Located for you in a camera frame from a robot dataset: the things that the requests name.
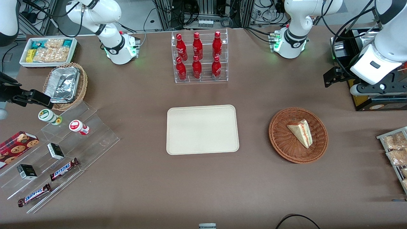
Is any black looped cable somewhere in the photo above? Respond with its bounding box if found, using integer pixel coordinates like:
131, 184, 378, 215
275, 214, 321, 229

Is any round brown wicker basket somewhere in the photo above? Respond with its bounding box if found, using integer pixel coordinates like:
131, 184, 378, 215
269, 107, 328, 164

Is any red lid yogurt cup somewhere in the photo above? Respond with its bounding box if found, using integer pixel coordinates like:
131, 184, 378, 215
69, 120, 90, 135

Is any small clear cracker bag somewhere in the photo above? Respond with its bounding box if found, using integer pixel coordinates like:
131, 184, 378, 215
45, 38, 64, 49

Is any white snack bin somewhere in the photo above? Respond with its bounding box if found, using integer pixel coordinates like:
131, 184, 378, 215
19, 37, 78, 69

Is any black food warmer machine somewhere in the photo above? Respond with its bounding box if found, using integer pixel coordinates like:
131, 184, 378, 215
330, 27, 407, 112

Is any red cola bottle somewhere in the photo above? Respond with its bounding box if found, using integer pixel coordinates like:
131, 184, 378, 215
192, 55, 202, 80
176, 57, 187, 81
193, 32, 203, 60
176, 33, 188, 61
211, 56, 222, 80
212, 31, 223, 59

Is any beige plastic tray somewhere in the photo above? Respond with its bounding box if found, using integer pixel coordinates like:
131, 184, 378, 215
166, 105, 239, 156

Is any red cookie box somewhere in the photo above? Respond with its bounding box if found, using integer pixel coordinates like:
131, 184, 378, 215
0, 131, 40, 170

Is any light wicker basket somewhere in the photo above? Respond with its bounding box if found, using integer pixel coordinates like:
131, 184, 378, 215
43, 62, 88, 111

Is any aluminium foil container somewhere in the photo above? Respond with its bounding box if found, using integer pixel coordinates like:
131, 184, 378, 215
44, 67, 80, 104

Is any Snickers bar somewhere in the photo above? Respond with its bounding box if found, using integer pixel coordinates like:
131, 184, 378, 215
50, 158, 80, 182
17, 183, 52, 207

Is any large clear cracker bag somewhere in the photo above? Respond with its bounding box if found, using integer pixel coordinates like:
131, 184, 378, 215
33, 47, 70, 63

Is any tray of packaged crackers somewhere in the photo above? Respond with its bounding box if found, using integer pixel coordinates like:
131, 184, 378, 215
376, 127, 407, 194

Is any triangular sandwich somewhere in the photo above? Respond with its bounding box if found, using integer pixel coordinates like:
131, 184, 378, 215
287, 119, 313, 149

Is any clear acrylic stepped stand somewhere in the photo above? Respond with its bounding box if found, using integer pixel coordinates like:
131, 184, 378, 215
0, 101, 121, 214

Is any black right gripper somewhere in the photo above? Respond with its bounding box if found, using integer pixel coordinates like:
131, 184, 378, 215
0, 72, 23, 120

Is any clear acrylic bottle rack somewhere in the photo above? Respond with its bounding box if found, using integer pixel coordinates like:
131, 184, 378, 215
171, 28, 229, 84

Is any green lid yogurt cup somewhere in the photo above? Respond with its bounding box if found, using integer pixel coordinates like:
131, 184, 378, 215
38, 109, 63, 125

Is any small black box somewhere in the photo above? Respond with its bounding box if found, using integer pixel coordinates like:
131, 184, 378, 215
17, 164, 38, 180
47, 143, 65, 160

